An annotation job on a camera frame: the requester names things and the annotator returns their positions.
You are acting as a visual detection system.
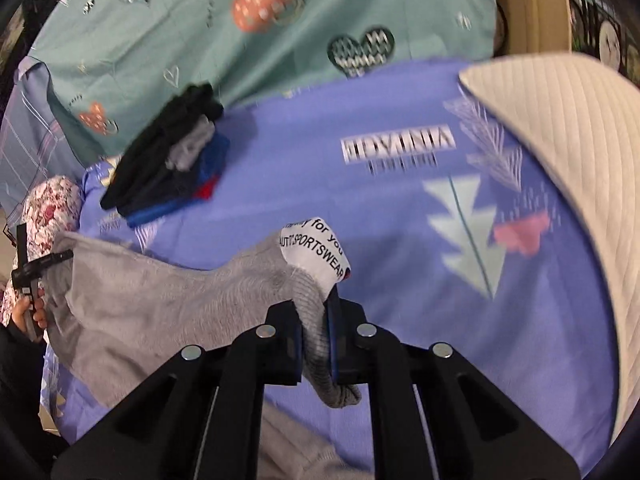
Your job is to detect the grey sweatpants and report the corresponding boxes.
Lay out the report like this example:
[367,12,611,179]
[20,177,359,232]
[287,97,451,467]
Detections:
[43,216,374,480]

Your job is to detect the person left hand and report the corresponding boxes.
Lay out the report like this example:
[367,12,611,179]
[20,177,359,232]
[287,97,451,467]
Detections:
[12,288,48,335]

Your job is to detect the red white floral pillow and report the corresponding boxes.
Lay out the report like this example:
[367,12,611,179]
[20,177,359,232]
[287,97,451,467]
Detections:
[1,176,84,334]

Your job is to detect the blue plaid striped cloth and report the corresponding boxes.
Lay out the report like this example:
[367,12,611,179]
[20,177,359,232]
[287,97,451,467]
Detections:
[1,56,85,226]

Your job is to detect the dark navy folded garment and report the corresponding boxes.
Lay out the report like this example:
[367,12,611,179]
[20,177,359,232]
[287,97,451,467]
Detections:
[116,164,200,216]

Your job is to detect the black folded garment yellow logo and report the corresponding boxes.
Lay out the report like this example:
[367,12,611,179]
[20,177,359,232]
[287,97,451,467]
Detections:
[101,82,224,210]

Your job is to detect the grey folded garment in stack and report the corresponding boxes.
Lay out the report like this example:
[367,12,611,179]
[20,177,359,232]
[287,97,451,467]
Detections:
[165,116,215,172]

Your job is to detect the red folded garment bottom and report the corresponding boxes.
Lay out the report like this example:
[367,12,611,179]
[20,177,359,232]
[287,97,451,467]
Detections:
[192,174,220,200]

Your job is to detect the blue folded garment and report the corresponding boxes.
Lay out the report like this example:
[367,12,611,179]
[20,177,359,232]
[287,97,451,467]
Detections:
[123,133,230,229]

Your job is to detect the purple printed bed sheet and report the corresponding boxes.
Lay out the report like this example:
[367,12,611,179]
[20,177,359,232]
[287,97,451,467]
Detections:
[79,62,618,471]

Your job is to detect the teal heart print blanket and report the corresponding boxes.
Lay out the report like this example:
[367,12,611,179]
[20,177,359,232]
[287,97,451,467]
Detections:
[32,0,497,165]

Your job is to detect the white quilted pillow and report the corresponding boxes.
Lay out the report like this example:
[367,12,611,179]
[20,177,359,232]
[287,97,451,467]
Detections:
[459,53,639,436]

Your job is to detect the wooden bed headboard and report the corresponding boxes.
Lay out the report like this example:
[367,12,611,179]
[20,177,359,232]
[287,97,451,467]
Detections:
[496,0,572,56]

